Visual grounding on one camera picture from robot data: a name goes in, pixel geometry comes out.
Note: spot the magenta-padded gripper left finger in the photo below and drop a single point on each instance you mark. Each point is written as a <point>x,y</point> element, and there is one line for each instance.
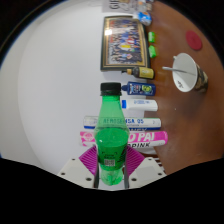
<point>75,170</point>

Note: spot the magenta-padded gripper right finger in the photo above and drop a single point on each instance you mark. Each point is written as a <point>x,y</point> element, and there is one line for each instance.
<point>148,170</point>

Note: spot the green plastic drink bottle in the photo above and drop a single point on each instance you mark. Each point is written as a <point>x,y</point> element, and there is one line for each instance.
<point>111,143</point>

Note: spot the pink cardboard tube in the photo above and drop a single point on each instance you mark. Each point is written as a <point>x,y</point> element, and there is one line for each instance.
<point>148,137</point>

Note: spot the white bottle with blue cap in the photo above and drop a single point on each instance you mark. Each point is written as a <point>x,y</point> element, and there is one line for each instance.
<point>141,105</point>

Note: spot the blue pump bottle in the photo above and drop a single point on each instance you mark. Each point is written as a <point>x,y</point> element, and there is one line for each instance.
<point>141,89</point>

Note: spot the amber bottle with black cap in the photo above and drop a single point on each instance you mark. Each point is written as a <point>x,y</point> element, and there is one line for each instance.
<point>145,72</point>

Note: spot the dark floral paper cup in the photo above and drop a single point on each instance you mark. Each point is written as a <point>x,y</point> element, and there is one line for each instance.
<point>185,75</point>

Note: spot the thin stirring stick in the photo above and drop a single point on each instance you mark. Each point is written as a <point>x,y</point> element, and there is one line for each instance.
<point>176,70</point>

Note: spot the framed group picture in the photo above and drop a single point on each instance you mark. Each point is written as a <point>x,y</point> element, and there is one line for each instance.
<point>125,41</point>

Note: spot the flat round red coaster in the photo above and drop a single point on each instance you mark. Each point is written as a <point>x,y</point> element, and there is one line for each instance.
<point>194,40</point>

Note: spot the blue tissue pack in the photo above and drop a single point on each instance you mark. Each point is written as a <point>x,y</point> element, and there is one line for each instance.
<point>144,17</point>

